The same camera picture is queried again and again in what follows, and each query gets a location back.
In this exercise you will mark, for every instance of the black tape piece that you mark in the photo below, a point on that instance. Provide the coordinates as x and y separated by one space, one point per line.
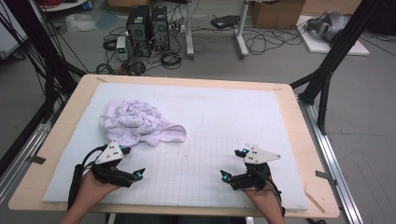
36 159
326 176

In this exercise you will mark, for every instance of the person's left hand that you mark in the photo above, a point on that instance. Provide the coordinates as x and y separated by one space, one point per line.
93 189

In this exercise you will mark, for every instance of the white desk leg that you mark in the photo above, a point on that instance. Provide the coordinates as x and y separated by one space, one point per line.
189 31
241 31

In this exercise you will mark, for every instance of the brown cardboard box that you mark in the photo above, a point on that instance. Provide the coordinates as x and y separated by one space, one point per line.
277 14

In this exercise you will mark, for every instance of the person's right hand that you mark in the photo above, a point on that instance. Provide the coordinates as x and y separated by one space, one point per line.
264 199

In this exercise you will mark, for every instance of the white power supply unit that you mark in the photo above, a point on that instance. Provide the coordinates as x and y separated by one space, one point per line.
122 48

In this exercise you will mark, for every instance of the light purple butterfly print garment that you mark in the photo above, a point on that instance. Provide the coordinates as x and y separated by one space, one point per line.
134 121

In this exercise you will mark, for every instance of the white floor board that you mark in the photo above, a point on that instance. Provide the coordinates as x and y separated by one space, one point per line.
320 46

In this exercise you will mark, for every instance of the white foam mat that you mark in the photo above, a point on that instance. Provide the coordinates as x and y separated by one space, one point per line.
218 118

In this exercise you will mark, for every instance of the clear plastic bag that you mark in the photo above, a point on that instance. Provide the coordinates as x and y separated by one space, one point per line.
80 22

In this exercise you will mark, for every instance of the aluminium rail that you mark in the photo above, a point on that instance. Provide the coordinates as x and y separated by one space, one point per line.
18 161
342 199

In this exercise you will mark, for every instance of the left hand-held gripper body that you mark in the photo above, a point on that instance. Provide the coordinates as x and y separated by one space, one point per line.
109 174

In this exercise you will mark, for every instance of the black metal frame stand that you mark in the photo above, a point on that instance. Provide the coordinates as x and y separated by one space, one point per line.
339 46
42 40

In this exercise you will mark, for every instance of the teal floor sheet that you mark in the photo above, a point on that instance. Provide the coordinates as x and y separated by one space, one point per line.
107 19

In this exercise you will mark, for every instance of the black computer tower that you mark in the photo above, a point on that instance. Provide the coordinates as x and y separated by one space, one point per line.
138 29
160 28

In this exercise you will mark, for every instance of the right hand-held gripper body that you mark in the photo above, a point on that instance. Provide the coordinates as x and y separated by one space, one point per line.
252 180

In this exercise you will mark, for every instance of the black flat device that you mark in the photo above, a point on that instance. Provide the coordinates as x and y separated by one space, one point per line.
224 21

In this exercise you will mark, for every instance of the grey headset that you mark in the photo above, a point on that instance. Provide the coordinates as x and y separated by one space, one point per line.
330 25

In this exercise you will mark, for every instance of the thin wooden stick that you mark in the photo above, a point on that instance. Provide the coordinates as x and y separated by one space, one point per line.
314 200

